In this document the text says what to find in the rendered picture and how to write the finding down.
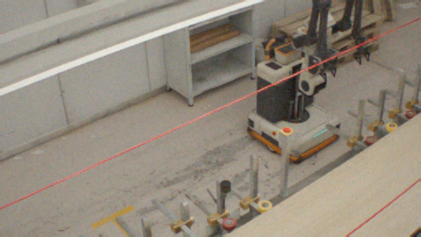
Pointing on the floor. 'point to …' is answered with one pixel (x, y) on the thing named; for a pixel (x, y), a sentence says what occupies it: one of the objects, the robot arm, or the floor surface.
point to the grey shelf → (210, 54)
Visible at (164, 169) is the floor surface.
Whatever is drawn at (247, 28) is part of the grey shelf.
